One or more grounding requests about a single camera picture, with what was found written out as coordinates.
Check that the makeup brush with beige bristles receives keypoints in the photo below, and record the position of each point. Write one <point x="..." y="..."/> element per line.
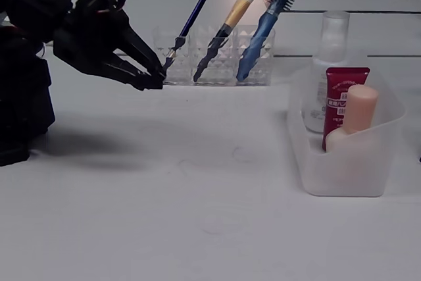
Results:
<point x="240" y="8"/>

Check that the dark cosmetic pencil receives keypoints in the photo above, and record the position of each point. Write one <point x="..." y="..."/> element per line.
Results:
<point x="192" y="17"/>

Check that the blue round hairbrush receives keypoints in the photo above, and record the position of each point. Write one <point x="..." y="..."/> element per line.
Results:
<point x="266" y="24"/>

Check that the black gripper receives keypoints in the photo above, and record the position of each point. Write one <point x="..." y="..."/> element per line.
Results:
<point x="99" y="44"/>

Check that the pink bottle with pink cap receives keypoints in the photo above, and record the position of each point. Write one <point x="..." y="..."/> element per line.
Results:
<point x="360" y="110"/>

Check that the red cream tube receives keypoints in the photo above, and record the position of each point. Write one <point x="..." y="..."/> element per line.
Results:
<point x="338" y="83"/>

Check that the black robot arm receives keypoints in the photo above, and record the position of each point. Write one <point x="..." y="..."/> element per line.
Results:
<point x="23" y="96"/>

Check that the frosted plastic bin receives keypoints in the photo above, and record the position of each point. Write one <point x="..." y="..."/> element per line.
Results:
<point x="345" y="175"/>

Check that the clear bottle with clear cap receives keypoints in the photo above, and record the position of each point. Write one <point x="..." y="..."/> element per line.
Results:
<point x="333" y="40"/>

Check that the clear crystal-pattern organizer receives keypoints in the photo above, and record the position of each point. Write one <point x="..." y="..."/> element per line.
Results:
<point x="223" y="70"/>

